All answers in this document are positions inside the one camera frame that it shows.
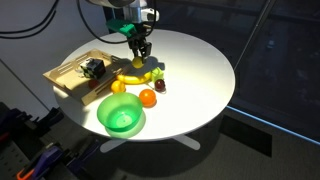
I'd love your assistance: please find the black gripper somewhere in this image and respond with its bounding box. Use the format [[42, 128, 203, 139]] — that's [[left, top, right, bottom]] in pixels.
[[127, 22, 153, 65]]

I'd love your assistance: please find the green plastic bowl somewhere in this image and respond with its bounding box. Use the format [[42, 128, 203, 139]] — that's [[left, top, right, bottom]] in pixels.
[[96, 92, 144, 131]]

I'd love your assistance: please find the small red toy fruit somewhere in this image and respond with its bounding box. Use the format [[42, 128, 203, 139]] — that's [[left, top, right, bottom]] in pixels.
[[88, 79, 100, 90]]

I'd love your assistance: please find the dark red toy plum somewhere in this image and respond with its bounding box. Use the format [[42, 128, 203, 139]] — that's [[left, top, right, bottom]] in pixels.
[[154, 79, 167, 93]]

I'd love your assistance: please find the light wooden tray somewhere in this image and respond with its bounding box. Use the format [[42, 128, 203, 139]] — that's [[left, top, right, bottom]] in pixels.
[[42, 48, 133, 106]]

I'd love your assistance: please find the black camera cable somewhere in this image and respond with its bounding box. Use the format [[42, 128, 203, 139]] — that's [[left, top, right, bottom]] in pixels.
[[77, 0, 158, 45]]

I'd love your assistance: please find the lime green block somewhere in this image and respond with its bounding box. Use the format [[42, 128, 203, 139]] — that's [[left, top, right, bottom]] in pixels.
[[150, 67, 165, 83]]

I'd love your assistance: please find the zebra print checkered cube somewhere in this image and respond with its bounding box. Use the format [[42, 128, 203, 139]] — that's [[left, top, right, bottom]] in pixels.
[[79, 57, 107, 80]]

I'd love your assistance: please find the yellow toy banana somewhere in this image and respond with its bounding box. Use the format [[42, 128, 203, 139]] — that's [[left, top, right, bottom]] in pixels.
[[115, 71, 153, 85]]

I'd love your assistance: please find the yellow orange round toy fruit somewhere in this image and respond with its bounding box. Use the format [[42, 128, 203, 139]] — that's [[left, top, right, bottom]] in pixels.
[[110, 80, 127, 94]]

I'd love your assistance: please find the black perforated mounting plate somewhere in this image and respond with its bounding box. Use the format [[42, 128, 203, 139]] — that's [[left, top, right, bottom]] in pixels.
[[0, 139, 32, 180]]

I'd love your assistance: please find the toy orange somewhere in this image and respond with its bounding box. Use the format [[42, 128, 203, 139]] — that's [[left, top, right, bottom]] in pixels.
[[138, 88, 157, 108]]

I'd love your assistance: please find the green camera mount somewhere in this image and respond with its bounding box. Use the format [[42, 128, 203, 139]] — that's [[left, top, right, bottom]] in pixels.
[[105, 18, 138, 38]]

